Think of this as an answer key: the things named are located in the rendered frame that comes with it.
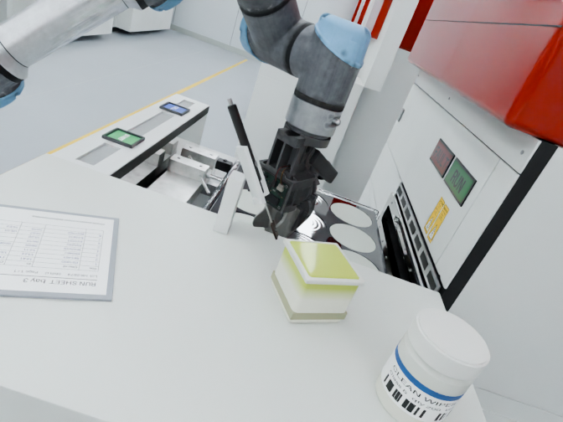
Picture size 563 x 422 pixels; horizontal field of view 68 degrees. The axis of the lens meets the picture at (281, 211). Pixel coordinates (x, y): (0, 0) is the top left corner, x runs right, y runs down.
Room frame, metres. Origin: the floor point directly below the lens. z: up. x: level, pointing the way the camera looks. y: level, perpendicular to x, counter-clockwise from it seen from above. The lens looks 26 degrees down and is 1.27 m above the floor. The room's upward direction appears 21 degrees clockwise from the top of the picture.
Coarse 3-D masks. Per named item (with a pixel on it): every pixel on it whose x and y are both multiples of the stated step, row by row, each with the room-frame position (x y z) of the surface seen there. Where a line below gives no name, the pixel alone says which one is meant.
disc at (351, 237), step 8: (336, 224) 0.79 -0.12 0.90; (344, 224) 0.80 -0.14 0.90; (336, 232) 0.75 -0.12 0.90; (344, 232) 0.77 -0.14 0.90; (352, 232) 0.78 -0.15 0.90; (360, 232) 0.79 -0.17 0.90; (344, 240) 0.73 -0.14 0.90; (352, 240) 0.74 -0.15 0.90; (360, 240) 0.76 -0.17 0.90; (368, 240) 0.77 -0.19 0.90; (352, 248) 0.71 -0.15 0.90; (360, 248) 0.72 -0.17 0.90; (368, 248) 0.74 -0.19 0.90
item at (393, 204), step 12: (396, 204) 0.92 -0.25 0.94; (384, 216) 0.97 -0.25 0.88; (396, 216) 0.87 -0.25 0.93; (384, 228) 0.92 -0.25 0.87; (396, 228) 0.83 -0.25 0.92; (384, 240) 0.87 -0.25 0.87; (408, 240) 0.74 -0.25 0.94; (384, 252) 0.83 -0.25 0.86; (408, 252) 0.71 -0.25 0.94; (396, 264) 0.77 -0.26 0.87; (408, 264) 0.68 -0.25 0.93; (396, 276) 0.72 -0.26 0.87; (408, 276) 0.65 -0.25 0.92; (420, 276) 0.62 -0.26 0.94
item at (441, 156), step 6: (438, 144) 0.87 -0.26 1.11; (438, 150) 0.86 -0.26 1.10; (444, 150) 0.83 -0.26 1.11; (432, 156) 0.87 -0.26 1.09; (438, 156) 0.84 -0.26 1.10; (444, 156) 0.81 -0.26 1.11; (450, 156) 0.78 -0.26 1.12; (438, 162) 0.82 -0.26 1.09; (444, 162) 0.79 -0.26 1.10; (438, 168) 0.81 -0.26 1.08; (444, 168) 0.78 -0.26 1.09
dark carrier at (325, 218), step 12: (240, 168) 0.89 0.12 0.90; (216, 204) 0.68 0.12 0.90; (324, 204) 0.87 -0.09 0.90; (252, 216) 0.69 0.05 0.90; (312, 216) 0.79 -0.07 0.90; (324, 216) 0.80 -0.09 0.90; (336, 216) 0.83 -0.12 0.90; (372, 216) 0.90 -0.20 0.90; (300, 228) 0.72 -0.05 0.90; (312, 228) 0.73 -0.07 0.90; (324, 228) 0.75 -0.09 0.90; (360, 228) 0.81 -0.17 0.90; (372, 228) 0.84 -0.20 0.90; (312, 240) 0.69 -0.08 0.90; (324, 240) 0.70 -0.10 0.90; (336, 240) 0.72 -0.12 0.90; (360, 252) 0.71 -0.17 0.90; (372, 252) 0.72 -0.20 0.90; (384, 264) 0.70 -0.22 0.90
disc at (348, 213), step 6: (336, 204) 0.89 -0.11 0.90; (342, 204) 0.90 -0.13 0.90; (348, 204) 0.91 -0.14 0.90; (336, 210) 0.86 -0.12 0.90; (342, 210) 0.87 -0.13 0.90; (348, 210) 0.88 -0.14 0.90; (354, 210) 0.90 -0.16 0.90; (360, 210) 0.91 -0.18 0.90; (342, 216) 0.84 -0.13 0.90; (348, 216) 0.85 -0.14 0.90; (354, 216) 0.86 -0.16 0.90; (360, 216) 0.87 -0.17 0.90; (366, 216) 0.89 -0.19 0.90; (348, 222) 0.82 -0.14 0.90; (354, 222) 0.83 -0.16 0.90; (360, 222) 0.84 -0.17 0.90; (366, 222) 0.86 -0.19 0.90
